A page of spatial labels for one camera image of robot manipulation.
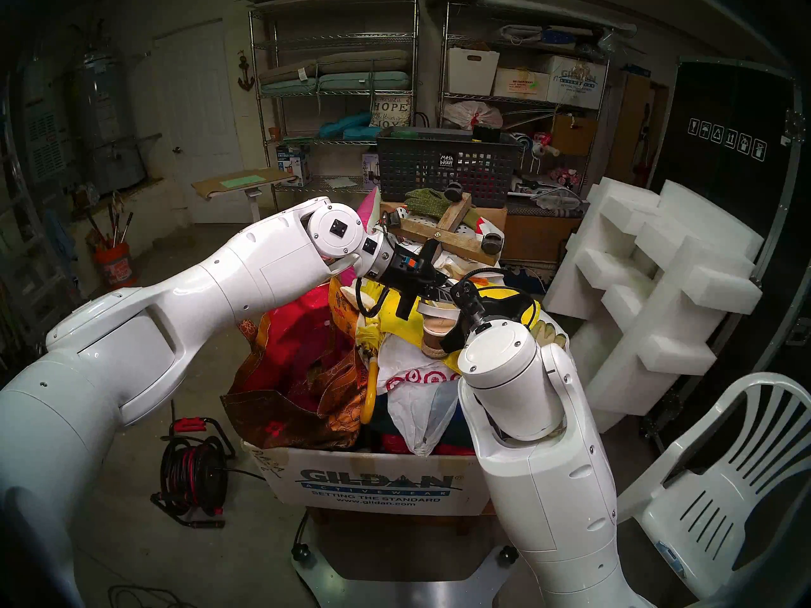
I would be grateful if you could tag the large brown box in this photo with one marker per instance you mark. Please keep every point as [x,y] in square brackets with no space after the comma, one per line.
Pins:
[542,236]

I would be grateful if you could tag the blue white product box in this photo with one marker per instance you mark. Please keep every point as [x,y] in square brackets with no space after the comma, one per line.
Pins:
[294,163]

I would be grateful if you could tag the pink white plastic bag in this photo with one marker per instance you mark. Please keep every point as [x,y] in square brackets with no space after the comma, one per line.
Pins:
[472,114]

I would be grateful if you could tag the white foam packing block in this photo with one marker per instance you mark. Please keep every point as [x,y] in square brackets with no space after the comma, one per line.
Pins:
[646,277]

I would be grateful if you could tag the black plastic mesh basket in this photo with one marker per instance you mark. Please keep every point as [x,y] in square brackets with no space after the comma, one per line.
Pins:
[412,163]

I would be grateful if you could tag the cream fabric piece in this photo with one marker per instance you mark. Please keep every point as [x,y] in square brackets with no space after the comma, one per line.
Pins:
[353,296]

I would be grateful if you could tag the small Gildan cardboard box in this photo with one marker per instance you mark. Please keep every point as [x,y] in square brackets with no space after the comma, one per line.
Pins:
[576,84]

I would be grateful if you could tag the white storage bin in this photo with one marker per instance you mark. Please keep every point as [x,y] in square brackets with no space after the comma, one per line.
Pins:
[472,75]

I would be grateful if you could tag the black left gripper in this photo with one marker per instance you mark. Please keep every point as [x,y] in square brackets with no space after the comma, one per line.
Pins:
[412,274]

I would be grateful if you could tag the white stand cardboard-top table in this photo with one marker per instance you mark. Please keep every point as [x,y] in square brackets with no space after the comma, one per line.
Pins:
[241,182]

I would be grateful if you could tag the tan wooden board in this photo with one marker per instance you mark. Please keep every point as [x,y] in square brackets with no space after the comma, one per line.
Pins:
[630,128]

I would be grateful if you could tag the green knit gloves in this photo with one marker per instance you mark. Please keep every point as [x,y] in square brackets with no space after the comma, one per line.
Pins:
[427,201]

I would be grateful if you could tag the teal seat cushion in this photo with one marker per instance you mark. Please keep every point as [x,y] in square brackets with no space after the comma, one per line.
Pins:
[364,82]

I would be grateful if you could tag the large Gildan cardboard box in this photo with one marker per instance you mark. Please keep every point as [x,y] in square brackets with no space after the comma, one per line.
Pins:
[380,480]

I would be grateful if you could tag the HOPE text pillow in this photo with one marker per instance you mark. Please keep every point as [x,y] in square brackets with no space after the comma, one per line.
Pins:
[391,111]

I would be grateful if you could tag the small labelled cardboard box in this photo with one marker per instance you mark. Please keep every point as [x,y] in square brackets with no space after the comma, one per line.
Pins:
[519,84]

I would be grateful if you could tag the beige green work glove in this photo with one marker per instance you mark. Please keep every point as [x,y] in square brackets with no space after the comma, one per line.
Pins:
[550,333]

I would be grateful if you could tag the red fabric item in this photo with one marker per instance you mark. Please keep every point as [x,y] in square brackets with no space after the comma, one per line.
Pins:
[393,445]

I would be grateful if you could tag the crumpled clear plastic bag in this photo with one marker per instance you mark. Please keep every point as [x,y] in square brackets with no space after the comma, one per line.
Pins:
[556,198]

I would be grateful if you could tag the grey water heater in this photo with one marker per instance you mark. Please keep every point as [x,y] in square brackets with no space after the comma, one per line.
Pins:
[114,132]

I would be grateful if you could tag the dark blue fabric bag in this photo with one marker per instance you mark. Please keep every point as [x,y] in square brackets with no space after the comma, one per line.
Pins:
[459,423]

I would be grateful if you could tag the red orange patterned bag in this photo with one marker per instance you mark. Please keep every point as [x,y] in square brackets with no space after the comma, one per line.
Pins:
[298,372]

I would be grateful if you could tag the white plastic chair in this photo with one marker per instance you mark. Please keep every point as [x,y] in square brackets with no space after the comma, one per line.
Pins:
[716,505]

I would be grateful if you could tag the pink flowers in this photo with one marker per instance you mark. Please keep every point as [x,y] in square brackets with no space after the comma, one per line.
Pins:
[564,176]

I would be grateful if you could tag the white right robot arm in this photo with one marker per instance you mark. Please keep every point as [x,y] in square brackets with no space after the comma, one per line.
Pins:
[551,505]

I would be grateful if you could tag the turquoise folded cushion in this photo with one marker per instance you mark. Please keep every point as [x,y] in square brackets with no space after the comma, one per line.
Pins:
[345,125]

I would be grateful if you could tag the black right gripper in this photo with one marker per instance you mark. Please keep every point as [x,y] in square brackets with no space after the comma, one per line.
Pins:
[469,296]

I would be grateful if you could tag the orange bucket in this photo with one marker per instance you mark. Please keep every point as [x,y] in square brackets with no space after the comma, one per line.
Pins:
[114,270]

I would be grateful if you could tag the beige seat cushion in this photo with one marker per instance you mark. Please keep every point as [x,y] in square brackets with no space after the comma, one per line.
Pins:
[288,75]
[364,61]

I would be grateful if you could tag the dark anchor wall ornament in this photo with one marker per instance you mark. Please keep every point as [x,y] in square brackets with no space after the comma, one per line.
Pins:
[246,78]

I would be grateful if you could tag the brown cardboard box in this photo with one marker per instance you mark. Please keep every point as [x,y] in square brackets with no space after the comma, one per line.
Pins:
[573,135]

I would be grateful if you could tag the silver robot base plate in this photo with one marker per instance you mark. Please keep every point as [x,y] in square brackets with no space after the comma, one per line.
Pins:
[405,597]

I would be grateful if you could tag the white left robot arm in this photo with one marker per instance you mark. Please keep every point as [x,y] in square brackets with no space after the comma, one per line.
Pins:
[190,309]

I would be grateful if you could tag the black flight case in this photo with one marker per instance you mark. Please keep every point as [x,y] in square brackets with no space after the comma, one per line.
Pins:
[728,100]

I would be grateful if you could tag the wooden cross caster dolly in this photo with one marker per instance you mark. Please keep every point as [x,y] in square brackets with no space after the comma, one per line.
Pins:
[453,227]

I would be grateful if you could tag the white door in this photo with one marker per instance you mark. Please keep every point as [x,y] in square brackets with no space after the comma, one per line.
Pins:
[199,119]

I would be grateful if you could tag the white red-print plastic bag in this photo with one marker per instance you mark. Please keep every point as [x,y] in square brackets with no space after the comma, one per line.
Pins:
[424,410]

